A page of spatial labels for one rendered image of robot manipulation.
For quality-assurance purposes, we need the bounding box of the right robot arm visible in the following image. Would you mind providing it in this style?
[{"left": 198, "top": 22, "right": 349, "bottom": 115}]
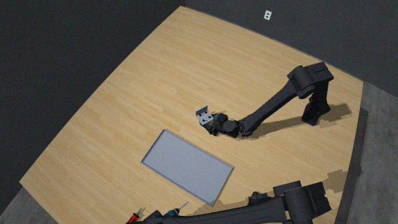
[{"left": 214, "top": 62, "right": 334, "bottom": 138}]

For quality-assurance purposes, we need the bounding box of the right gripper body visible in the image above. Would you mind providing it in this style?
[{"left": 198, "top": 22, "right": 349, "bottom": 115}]
[{"left": 209, "top": 121, "right": 218, "bottom": 136}]

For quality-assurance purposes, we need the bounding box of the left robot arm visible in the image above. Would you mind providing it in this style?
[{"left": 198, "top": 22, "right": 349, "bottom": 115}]
[{"left": 126, "top": 180, "right": 331, "bottom": 224}]

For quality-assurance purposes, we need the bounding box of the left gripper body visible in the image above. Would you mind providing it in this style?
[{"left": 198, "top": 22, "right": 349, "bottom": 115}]
[{"left": 143, "top": 210, "right": 161, "bottom": 222}]

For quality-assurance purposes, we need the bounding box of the red screwdriver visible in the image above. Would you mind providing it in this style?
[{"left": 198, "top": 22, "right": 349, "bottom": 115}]
[{"left": 127, "top": 209, "right": 141, "bottom": 223}]

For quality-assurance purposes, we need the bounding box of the blue electric screwdriver barrel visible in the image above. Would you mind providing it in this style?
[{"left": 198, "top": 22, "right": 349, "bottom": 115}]
[{"left": 163, "top": 202, "right": 188, "bottom": 217}]

